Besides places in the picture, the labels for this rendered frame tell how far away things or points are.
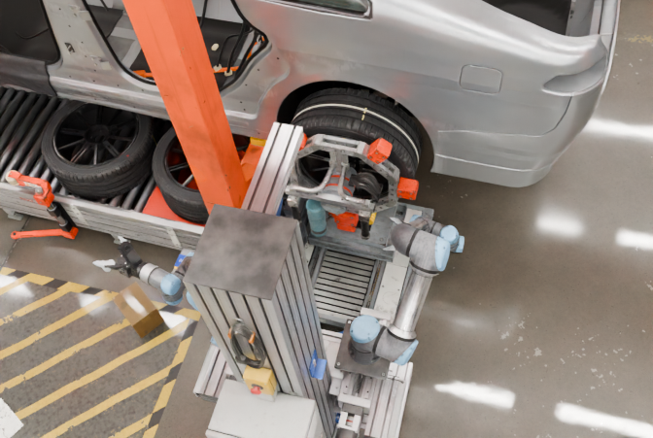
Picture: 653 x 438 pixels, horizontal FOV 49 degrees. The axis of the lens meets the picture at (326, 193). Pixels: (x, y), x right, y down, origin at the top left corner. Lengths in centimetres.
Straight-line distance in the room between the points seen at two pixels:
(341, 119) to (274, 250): 142
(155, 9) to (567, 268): 275
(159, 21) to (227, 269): 96
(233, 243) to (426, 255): 97
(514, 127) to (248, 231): 159
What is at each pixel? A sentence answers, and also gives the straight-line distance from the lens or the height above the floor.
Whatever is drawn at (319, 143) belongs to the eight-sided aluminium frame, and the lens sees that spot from 325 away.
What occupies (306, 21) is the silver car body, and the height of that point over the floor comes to 163.
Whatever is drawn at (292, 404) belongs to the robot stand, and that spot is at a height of 123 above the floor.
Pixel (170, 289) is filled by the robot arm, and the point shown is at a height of 124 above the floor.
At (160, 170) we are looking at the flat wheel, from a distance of 410.
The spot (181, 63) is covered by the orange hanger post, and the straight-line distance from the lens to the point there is 263.
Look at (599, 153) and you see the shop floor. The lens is 476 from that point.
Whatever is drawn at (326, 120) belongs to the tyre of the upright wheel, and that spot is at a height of 117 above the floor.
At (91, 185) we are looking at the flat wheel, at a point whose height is 43.
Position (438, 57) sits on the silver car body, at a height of 155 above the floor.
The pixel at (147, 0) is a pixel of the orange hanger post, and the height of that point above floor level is 215.
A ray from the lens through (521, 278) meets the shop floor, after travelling 419.
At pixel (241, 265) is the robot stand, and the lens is 191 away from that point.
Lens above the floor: 369
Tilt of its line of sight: 56 degrees down
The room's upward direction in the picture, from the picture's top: 8 degrees counter-clockwise
